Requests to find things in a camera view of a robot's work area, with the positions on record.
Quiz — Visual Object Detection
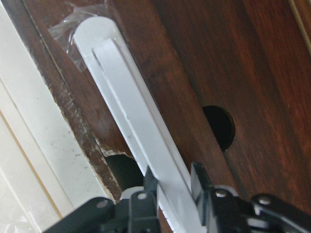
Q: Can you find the white plastic drawer handle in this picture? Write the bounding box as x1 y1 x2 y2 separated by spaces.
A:
74 17 206 233

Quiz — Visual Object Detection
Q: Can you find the clear adhesive tape piece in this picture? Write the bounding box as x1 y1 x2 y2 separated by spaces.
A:
48 0 112 72

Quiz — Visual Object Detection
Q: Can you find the white cabinet frame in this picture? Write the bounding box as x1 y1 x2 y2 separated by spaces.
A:
0 7 106 233

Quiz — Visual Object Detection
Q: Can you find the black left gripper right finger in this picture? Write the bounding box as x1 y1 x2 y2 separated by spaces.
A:
190 162 311 233

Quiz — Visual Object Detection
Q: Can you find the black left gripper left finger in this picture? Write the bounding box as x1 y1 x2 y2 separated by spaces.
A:
45 167 160 233

